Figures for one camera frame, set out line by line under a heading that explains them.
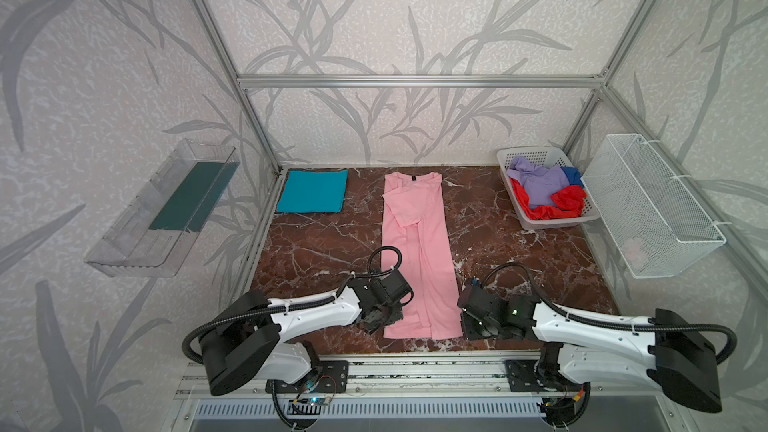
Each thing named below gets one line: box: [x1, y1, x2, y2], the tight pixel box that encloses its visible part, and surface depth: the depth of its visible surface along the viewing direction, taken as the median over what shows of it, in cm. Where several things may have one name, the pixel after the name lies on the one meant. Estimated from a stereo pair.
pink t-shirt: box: [381, 170, 463, 340], surface depth 100 cm
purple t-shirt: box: [506, 156, 570, 208], surface depth 108 cm
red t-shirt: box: [510, 178, 587, 220], surface depth 100 cm
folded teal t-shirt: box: [276, 170, 349, 213], surface depth 114 cm
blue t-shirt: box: [560, 167, 584, 188], surface depth 108 cm
